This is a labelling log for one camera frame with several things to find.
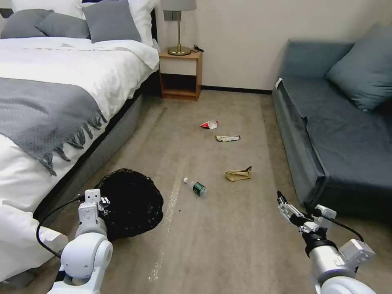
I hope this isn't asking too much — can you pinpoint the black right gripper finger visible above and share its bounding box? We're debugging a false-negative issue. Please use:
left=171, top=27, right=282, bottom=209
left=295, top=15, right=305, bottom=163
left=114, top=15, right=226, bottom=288
left=303, top=202, right=336, bottom=229
left=276, top=190, right=314, bottom=229

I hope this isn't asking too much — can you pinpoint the black mesh trash bin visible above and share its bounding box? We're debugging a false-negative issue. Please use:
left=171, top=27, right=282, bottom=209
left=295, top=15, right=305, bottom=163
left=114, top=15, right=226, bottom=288
left=96, top=167, right=165, bottom=242

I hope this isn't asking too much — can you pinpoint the crumpled brown paper bag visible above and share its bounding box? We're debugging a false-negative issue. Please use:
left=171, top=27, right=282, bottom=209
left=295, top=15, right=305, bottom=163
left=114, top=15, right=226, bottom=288
left=225, top=166, right=253, bottom=182

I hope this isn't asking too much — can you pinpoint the dark blue sofa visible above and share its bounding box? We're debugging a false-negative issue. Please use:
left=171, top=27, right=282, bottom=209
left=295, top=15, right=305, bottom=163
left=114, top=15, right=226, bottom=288
left=271, top=38, right=392, bottom=222

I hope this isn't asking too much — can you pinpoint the plastic bottle with green label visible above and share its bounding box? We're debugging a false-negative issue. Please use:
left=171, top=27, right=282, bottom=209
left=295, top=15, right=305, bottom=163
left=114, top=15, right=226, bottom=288
left=183, top=177, right=208, bottom=196

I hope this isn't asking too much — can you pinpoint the dark crumpled snack wrapper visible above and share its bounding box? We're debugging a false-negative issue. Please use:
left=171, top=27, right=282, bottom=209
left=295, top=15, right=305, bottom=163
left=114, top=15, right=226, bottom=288
left=215, top=134, right=242, bottom=143

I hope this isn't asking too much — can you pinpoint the grey fringed throw blanket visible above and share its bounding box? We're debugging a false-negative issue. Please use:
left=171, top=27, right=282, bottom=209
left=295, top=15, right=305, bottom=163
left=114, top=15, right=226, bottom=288
left=0, top=77, right=108, bottom=177

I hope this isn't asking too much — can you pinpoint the white duvet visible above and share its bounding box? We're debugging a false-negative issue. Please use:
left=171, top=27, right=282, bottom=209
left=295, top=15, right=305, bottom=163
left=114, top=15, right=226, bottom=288
left=0, top=36, right=160, bottom=281

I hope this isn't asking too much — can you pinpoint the wooden nightstand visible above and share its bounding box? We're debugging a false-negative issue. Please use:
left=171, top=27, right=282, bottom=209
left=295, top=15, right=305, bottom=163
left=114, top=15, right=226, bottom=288
left=158, top=49, right=203, bottom=100

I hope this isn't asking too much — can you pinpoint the teal cushion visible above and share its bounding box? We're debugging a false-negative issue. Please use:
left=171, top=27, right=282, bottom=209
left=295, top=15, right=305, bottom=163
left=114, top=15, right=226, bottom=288
left=325, top=22, right=392, bottom=112

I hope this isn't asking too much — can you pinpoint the black headboard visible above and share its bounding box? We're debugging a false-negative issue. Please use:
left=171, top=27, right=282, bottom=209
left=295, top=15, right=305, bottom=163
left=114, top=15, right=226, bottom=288
left=151, top=5, right=161, bottom=51

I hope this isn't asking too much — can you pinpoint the large grey pillow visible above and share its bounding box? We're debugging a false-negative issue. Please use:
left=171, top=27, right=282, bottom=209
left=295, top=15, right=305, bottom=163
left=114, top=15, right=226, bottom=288
left=81, top=0, right=143, bottom=44

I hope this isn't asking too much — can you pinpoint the brass table lamp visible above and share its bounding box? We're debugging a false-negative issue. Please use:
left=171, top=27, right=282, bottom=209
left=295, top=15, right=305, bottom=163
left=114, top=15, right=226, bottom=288
left=160, top=0, right=197, bottom=56

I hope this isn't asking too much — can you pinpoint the white pillow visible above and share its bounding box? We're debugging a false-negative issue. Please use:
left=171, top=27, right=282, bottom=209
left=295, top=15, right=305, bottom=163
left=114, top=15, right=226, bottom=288
left=128, top=0, right=155, bottom=47
left=46, top=0, right=88, bottom=21

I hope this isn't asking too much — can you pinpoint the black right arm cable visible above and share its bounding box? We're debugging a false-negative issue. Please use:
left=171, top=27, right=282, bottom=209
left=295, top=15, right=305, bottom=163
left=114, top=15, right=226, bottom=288
left=332, top=218, right=365, bottom=244

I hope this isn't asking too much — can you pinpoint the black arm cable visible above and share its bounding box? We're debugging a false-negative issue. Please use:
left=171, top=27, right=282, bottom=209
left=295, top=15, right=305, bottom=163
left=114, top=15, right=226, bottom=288
left=332, top=218, right=365, bottom=244
left=36, top=196, right=85, bottom=259

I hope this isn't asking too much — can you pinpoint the grey upholstered bed frame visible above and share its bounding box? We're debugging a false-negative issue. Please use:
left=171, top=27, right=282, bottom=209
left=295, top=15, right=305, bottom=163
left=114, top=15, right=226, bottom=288
left=32, top=69, right=161, bottom=229

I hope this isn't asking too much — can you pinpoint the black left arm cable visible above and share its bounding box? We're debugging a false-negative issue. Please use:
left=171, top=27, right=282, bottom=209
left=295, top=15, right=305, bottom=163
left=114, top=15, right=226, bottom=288
left=36, top=196, right=85, bottom=259

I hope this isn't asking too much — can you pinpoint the grey wall switch panel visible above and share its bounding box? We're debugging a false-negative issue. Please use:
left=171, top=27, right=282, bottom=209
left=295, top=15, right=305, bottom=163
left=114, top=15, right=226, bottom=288
left=163, top=9, right=182, bottom=22

